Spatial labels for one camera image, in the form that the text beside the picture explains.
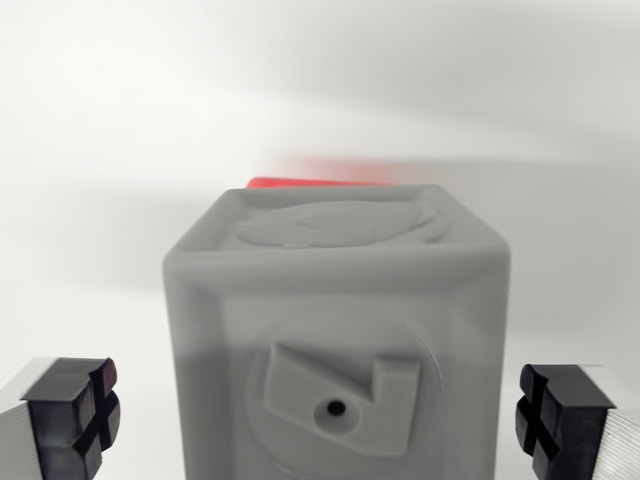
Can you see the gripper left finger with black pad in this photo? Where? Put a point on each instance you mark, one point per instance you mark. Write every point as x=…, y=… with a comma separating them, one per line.
x=55, y=415

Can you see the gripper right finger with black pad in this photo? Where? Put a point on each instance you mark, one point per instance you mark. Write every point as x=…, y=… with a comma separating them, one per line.
x=565, y=420

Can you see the grey embossed cube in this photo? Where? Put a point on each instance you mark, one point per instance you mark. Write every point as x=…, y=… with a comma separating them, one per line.
x=330, y=310

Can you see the red cube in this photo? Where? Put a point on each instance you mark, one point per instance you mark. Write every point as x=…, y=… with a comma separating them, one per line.
x=280, y=182

